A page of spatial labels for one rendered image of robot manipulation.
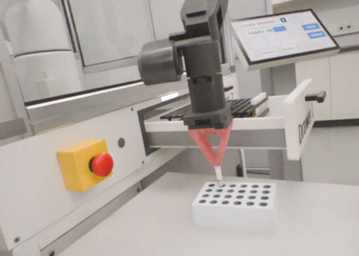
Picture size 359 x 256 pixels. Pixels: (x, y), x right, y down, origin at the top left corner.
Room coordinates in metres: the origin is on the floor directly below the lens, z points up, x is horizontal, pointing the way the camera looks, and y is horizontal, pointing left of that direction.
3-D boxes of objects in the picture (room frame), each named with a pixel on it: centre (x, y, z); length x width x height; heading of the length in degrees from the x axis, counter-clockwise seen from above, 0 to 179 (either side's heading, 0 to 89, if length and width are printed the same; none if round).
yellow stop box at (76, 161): (0.46, 0.18, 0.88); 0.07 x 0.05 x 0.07; 148
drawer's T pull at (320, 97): (0.57, -0.28, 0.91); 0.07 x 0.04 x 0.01; 148
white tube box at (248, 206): (0.42, -0.06, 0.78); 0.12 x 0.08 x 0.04; 67
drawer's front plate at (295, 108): (0.58, -0.26, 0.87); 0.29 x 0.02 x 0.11; 148
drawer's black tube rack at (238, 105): (0.69, -0.09, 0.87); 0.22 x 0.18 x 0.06; 58
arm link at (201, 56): (0.45, -0.04, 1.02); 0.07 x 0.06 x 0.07; 78
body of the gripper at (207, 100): (0.45, -0.05, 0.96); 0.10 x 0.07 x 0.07; 161
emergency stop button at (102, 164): (0.44, 0.15, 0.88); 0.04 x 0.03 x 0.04; 148
